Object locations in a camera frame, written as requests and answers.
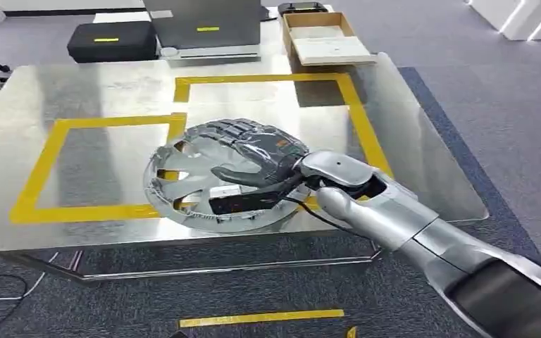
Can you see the grey case with yellow label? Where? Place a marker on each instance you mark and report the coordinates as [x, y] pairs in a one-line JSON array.
[[205, 23]]

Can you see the round spoked metal disc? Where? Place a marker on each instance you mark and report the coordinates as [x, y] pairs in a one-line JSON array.
[[233, 225]]

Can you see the white angular furniture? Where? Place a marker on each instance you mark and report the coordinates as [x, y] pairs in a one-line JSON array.
[[522, 16]]

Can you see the steel bench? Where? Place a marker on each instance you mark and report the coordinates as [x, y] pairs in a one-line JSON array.
[[102, 93]]

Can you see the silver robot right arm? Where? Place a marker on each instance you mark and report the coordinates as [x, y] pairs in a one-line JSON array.
[[406, 219]]

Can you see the open cardboard box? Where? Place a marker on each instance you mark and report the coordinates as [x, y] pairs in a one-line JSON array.
[[319, 19]]

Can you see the white flat box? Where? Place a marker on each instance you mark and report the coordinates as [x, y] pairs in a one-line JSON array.
[[333, 50]]

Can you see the black case with yellow label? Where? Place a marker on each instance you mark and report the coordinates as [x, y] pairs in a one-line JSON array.
[[112, 44]]

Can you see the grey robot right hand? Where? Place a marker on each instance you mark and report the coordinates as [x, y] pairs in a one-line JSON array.
[[266, 154]]

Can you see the black flat device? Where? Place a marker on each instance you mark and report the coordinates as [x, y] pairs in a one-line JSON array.
[[302, 7]]

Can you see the yellow floor tape strip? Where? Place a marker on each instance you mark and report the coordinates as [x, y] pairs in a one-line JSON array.
[[351, 333], [261, 318]]

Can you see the yellow tape square outline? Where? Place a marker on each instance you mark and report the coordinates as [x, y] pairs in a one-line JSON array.
[[42, 168], [364, 126]]

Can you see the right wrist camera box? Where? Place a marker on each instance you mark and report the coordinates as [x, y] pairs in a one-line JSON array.
[[247, 203]]

